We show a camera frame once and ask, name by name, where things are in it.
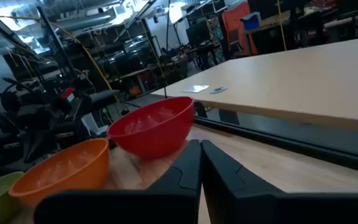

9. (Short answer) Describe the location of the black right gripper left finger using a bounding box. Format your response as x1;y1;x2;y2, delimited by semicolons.
33;139;203;224

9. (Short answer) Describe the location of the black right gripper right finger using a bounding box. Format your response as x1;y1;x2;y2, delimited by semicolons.
200;139;358;224

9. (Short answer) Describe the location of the orange plastic bowl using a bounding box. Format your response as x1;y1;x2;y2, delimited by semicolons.
8;138;111;208

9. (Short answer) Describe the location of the stack of nested colourful bowls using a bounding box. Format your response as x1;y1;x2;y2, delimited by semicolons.
106;96;195;159

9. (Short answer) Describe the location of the tan neighbouring table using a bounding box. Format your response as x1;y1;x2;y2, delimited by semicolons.
150;35;358;133

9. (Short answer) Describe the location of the colourful patterned board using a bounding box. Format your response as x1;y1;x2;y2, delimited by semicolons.
208;16;226;65

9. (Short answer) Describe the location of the blue storage box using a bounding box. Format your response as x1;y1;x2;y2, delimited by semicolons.
240;11;262;32

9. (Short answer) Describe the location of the yellow vertical pole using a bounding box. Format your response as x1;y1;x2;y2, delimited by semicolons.
277;0;288;52

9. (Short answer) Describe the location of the orange hanging cloth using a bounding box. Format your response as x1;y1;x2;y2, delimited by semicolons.
221;1;259;57

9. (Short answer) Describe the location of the grey round cable grommet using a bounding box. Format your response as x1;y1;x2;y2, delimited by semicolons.
209;86;229;95

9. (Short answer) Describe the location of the thin black cable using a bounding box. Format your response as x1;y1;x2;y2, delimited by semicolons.
163;0;172;100

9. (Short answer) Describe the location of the long yellow cable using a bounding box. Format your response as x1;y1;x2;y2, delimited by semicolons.
0;11;127;113

